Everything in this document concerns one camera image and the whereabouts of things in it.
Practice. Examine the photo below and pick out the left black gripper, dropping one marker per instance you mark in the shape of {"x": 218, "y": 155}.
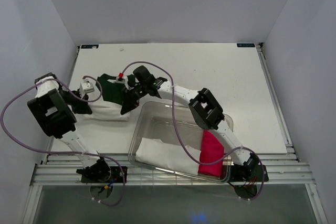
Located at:
{"x": 82, "y": 107}

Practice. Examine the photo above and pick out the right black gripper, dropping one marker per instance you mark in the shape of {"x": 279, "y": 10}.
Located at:
{"x": 130, "y": 101}

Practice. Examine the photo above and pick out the white and green t-shirt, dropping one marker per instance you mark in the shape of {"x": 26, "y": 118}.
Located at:
{"x": 108, "y": 107}

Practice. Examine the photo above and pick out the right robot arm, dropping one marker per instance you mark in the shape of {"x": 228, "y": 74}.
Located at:
{"x": 207, "y": 114}

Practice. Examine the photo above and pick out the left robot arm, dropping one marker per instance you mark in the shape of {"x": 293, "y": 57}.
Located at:
{"x": 55, "y": 108}

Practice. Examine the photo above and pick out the clear plastic bin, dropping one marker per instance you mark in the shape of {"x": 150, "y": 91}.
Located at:
{"x": 166, "y": 139}

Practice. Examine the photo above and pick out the blue corner label left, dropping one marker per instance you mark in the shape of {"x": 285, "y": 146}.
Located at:
{"x": 89, "y": 46}

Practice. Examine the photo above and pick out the blue corner label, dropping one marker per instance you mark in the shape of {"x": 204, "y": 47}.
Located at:
{"x": 89, "y": 46}
{"x": 245, "y": 45}

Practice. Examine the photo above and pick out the rolled white t-shirt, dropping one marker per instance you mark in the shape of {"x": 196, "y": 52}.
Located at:
{"x": 168, "y": 156}

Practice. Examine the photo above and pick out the rolled pink t-shirt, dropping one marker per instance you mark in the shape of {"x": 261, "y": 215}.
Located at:
{"x": 211, "y": 151}

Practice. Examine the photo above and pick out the blue corner label right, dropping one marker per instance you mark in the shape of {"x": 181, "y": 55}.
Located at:
{"x": 245, "y": 45}

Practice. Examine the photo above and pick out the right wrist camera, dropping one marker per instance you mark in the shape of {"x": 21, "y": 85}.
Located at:
{"x": 122, "y": 80}

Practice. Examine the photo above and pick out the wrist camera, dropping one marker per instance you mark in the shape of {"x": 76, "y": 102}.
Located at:
{"x": 86, "y": 87}
{"x": 122, "y": 80}

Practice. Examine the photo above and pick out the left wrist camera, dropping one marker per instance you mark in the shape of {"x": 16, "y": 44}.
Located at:
{"x": 86, "y": 87}

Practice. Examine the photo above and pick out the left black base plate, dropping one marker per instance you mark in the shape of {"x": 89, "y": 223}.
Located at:
{"x": 113, "y": 176}

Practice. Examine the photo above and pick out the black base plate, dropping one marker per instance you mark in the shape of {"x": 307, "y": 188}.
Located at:
{"x": 113, "y": 176}
{"x": 259, "y": 174}

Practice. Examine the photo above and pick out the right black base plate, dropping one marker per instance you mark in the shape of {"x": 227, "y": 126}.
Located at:
{"x": 259, "y": 174}

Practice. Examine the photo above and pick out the aluminium frame rails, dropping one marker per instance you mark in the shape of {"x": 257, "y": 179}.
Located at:
{"x": 284, "y": 168}

